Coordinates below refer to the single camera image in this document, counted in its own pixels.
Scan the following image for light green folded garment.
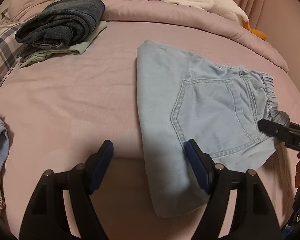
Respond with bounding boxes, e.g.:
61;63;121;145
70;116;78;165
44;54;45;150
16;20;108;68

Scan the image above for light blue denim pants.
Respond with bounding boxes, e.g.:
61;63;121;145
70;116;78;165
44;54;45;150
137;40;290;218

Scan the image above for dark blue folded jeans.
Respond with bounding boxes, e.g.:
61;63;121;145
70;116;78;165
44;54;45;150
15;0;105;49

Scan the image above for plaid pillow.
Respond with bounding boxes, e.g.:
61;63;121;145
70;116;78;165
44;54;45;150
0;22;23;86

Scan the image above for person's right hand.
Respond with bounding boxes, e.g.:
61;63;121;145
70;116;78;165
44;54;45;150
295;152;300;188

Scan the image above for lilac duvet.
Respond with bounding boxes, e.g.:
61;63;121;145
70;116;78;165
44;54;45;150
8;0;288;71

